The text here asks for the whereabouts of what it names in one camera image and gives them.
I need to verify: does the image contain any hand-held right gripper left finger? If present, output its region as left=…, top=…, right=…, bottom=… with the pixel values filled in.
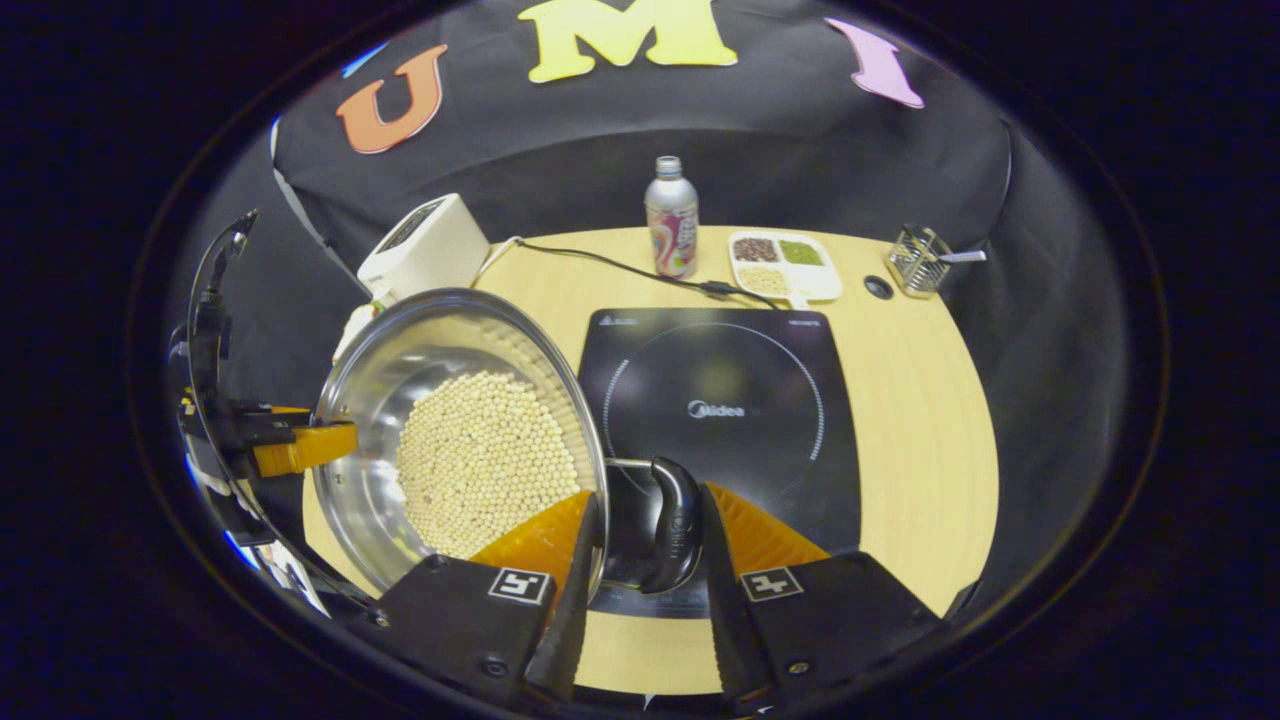
left=375, top=490, right=606, bottom=706

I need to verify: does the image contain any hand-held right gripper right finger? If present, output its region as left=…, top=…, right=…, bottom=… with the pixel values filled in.
left=700, top=482, right=946, bottom=716

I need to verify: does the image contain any stainless steel pot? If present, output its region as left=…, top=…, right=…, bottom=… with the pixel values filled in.
left=312, top=288, right=704, bottom=601

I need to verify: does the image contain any black induction cooktop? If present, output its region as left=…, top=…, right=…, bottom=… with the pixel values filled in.
left=578, top=308, right=863, bottom=619

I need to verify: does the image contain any heap of soybeans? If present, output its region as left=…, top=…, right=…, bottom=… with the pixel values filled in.
left=396, top=371, right=583, bottom=559

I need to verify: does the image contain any white toaster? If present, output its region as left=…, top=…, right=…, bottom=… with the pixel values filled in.
left=357, top=193, right=491, bottom=306

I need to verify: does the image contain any white divided dish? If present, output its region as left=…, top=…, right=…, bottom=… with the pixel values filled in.
left=728, top=231, right=843, bottom=309

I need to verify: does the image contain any printed metal drink bottle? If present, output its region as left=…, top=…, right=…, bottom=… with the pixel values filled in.
left=645, top=156, right=700, bottom=280

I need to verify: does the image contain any metal wire utensil holder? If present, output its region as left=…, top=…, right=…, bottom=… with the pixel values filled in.
left=886, top=225, right=953, bottom=299

